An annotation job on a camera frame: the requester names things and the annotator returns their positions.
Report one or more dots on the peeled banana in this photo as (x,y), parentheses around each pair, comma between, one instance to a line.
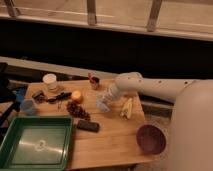
(127,109)

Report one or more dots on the bunch of dark grapes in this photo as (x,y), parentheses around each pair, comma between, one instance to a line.
(77,111)

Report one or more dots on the black rectangular block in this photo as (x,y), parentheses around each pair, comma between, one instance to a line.
(88,126)

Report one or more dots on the orange fruit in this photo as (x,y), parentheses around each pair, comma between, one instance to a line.
(77,96)

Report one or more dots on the wooden table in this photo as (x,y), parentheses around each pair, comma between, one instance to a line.
(115,143)

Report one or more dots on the small dark box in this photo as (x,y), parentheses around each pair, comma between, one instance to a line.
(39,96)

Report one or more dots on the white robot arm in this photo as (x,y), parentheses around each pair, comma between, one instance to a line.
(191,136)

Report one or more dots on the white cup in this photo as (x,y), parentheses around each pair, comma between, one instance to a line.
(50,81)

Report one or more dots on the black sunglasses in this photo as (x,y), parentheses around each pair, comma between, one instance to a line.
(61,96)

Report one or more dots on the blue plastic cup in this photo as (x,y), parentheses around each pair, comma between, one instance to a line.
(28,107)

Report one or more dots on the green plastic tray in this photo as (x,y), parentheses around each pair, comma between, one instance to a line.
(36,144)

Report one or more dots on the purple bowl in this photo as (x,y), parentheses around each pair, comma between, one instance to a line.
(151,140)

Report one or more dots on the small dark red cup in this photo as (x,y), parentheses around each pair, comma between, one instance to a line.
(94,81)

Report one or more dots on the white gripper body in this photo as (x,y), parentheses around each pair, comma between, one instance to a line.
(111,93)

